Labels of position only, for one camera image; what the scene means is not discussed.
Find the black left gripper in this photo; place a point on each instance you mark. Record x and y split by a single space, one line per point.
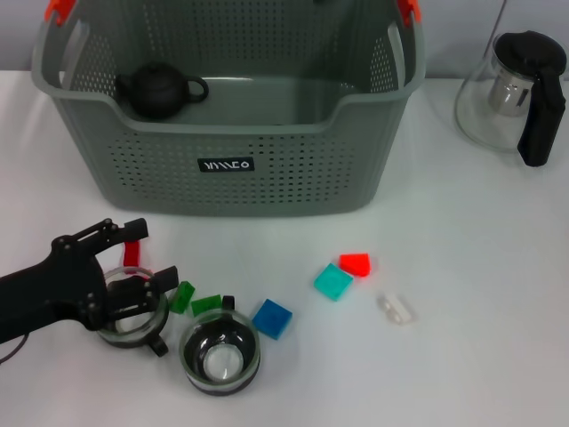
58 289

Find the glass teacup black sleeve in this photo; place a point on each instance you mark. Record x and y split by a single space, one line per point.
129 327
220 360

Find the dark red long block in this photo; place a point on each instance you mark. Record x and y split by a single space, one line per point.
132 254

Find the green plastic block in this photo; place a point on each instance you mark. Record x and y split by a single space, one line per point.
205 306
181 297

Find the blue square block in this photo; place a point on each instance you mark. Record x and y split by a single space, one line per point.
272 319

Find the grey-green perforated storage bin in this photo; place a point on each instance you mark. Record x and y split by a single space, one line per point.
284 178

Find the teal square block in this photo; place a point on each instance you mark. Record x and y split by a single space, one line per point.
332 282

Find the orange-red flat block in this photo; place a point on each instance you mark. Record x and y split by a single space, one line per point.
355 263

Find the white plastic block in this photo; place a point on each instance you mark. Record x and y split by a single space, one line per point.
395 309

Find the black clay teapot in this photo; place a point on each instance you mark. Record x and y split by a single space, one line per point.
155 91

